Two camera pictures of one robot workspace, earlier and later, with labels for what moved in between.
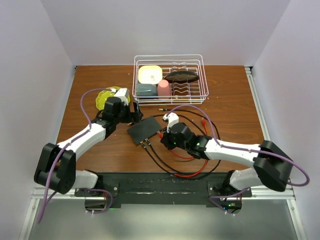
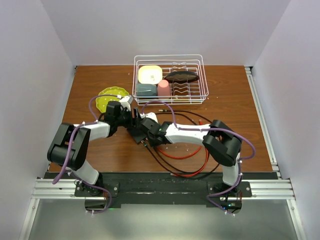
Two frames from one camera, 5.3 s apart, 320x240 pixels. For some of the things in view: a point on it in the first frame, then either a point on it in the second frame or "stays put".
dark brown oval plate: x=182 y=77 stays put
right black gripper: x=165 y=141 to x=152 y=143
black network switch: x=142 y=131 stays put
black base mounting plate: x=164 y=189 stays put
